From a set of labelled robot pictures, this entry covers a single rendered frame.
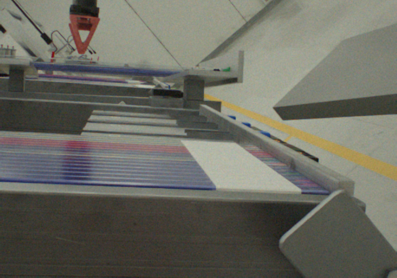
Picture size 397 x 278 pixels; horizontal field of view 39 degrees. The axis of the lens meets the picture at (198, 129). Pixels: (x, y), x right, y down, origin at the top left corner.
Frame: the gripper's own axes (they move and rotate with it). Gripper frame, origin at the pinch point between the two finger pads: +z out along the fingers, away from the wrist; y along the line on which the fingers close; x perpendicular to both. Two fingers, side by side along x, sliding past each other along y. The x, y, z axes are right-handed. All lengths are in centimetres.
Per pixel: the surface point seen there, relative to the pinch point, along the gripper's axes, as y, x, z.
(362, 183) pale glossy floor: -46, 102, 35
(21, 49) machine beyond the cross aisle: -402, -43, -37
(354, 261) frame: 107, 13, 22
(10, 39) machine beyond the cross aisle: -402, -53, -46
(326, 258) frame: 107, 11, 22
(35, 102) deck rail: 32.5, -8.4, 13.7
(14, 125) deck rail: 31.8, -11.8, 17.8
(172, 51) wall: -691, 151, -81
